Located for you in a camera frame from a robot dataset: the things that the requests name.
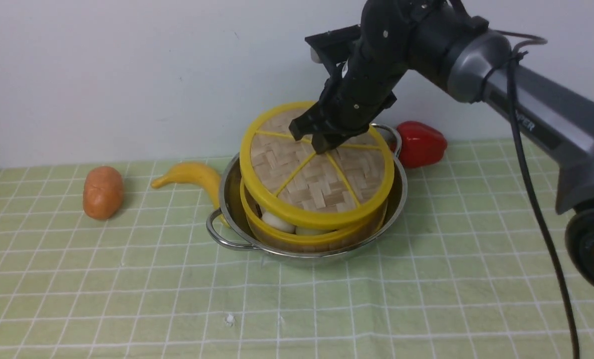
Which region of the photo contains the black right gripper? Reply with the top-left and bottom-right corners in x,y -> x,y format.
288,0 -> 423,155

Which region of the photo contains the yellow banana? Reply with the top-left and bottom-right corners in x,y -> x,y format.
150,161 -> 223,209

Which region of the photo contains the stainless steel pot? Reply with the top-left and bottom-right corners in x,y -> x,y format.
205,123 -> 408,266

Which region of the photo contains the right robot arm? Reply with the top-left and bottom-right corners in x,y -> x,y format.
288,0 -> 594,286

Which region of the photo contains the green checkered tablecloth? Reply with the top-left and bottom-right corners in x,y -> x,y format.
0,140 -> 573,359

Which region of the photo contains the pale green bun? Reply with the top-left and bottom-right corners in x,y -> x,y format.
295,226 -> 330,236

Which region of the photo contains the woven bamboo steamer lid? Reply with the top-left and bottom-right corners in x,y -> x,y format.
239,102 -> 395,230

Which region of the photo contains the red bell pepper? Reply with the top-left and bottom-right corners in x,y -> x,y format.
396,121 -> 448,169

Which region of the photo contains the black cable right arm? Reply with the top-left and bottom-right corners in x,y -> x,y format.
496,30 -> 581,359

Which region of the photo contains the bamboo steamer basket yellow rim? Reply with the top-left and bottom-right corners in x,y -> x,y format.
239,183 -> 388,254

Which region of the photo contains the orange potato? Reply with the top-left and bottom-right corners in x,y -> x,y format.
82,166 -> 124,220

